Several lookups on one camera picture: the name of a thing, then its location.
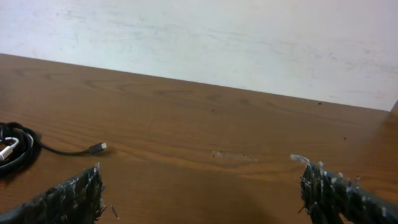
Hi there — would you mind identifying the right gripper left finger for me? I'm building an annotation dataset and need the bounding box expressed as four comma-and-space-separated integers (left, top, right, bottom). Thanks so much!
1, 163, 106, 224

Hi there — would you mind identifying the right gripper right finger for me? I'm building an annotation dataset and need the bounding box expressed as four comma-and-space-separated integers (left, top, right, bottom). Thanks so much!
290, 154, 397, 224

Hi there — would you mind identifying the black USB cable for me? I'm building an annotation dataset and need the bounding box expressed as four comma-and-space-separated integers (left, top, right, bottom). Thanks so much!
0, 121, 108, 179

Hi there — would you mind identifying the white USB cable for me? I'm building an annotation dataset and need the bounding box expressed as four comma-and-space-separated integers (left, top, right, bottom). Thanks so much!
0, 136, 20, 162

